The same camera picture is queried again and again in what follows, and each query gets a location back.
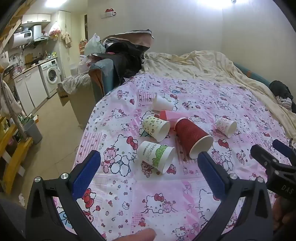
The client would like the cream cup with green print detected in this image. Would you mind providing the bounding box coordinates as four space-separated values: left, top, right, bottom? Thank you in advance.
142 115 171 142

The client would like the tall white cabinet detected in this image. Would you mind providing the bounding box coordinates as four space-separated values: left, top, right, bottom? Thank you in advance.
58 10 73 77

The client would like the white wall cabinet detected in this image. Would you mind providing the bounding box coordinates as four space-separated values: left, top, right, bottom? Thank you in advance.
21 14 51 24

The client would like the teal bed frame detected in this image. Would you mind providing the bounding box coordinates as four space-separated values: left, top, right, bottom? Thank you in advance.
233 62 271 88

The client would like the brown cushion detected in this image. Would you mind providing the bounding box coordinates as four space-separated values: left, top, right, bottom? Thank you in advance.
102 29 154 48

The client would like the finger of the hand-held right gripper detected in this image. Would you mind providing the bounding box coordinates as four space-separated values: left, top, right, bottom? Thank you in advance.
250 144 278 172
272 139 295 164

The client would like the person's left hand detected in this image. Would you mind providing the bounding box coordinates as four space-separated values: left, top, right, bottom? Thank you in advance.
117 228 156 241

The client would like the grey trash bin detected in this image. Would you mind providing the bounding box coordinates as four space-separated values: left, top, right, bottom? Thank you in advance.
23 118 43 144

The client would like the small white red-print cup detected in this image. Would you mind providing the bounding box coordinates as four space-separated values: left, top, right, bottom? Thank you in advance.
216 117 237 139

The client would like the plain white paper cup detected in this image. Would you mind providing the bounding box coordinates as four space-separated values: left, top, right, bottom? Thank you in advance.
151 93 174 112

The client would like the black clothing pile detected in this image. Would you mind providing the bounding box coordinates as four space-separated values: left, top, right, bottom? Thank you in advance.
104 41 149 85

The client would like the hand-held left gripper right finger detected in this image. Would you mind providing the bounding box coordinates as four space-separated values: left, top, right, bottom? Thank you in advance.
196 152 274 241

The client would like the pink cartoon printed blanket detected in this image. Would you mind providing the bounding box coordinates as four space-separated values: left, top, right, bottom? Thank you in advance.
73 73 296 241

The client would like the white base kitchen cabinet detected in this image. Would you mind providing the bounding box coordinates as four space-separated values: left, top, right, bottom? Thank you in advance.
14 67 48 114

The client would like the cream quilt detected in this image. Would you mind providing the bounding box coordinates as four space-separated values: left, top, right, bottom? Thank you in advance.
141 51 296 139

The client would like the white water heater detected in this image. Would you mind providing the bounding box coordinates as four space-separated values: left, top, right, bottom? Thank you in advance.
10 31 34 49

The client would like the white cup with green label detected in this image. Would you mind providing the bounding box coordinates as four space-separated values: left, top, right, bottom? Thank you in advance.
138 141 176 174

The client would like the blue denim clothing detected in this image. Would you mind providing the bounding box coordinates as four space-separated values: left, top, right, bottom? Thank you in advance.
89 58 116 98

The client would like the beige hanging cloth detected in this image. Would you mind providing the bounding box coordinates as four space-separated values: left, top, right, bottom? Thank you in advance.
61 31 73 49

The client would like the red ribbed paper cup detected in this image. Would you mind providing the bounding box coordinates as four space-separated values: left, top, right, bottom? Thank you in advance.
174 117 214 159

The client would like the range hood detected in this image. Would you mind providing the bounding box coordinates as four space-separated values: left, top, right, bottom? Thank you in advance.
30 25 51 42

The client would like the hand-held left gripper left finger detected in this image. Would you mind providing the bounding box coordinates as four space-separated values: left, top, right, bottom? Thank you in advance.
25 150 107 241

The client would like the white plastic bag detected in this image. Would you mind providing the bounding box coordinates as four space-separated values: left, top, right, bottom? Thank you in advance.
84 33 106 56

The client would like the white wall shelf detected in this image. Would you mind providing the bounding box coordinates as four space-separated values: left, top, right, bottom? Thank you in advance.
100 8 116 18

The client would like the pink paper cup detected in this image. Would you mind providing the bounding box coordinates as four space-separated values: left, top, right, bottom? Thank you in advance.
159 110 183 128

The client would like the pink hanging bag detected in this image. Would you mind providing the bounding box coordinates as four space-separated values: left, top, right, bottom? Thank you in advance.
49 22 62 39

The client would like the yellow wooden frame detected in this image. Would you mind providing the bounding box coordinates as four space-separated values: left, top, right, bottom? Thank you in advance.
0 116 33 194

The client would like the person's right hand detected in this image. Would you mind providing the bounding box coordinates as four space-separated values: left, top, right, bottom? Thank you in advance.
273 193 296 231

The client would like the black and striped clothing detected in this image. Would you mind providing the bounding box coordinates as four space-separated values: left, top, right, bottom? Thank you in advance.
269 80 294 112

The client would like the cardboard box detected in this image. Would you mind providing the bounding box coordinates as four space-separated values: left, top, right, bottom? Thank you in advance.
57 81 70 106

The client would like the white washing machine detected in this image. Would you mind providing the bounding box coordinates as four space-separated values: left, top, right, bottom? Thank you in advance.
38 58 62 99

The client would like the pale hanging towel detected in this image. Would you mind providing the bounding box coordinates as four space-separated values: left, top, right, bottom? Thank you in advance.
0 74 22 118

